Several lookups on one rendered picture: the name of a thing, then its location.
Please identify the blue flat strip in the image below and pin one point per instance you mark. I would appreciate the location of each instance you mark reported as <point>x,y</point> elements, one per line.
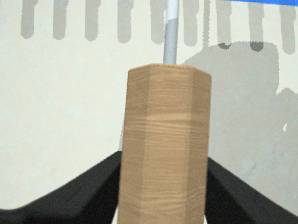
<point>277,2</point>

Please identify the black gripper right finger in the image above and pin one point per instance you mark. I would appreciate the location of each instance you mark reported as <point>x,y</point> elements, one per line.
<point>229,200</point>

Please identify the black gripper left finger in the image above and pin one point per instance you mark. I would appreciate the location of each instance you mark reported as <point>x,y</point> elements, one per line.
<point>89,198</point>

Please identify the wooden-handled tool with thin grey shaft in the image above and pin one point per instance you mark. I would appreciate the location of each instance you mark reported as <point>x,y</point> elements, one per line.
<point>165,144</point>

